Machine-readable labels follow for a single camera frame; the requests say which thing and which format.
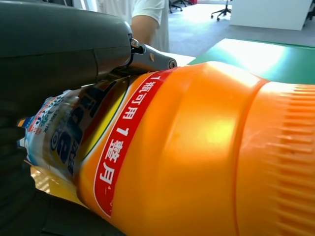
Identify orange bottle with clear cap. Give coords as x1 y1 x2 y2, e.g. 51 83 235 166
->
17 61 315 236

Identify person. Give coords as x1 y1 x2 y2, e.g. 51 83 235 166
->
96 0 170 53

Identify yellow plastic bag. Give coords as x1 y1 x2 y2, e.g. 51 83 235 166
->
29 164 85 207

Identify black office chair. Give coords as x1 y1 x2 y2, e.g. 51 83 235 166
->
211 0 232 22
168 0 189 14

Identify white cabinet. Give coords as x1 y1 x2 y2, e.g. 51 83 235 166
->
230 0 313 31

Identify green table mat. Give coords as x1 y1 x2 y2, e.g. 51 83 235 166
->
188 38 315 86

